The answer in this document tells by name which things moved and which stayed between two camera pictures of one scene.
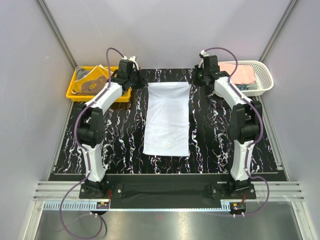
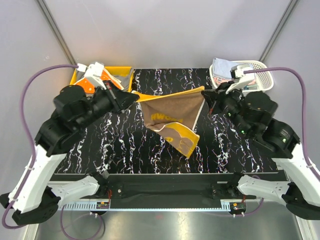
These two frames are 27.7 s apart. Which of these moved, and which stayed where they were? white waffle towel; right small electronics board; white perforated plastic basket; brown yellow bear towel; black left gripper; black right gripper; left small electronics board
Moved: black right gripper; white waffle towel; black left gripper; brown yellow bear towel
Stayed: white perforated plastic basket; right small electronics board; left small electronics board
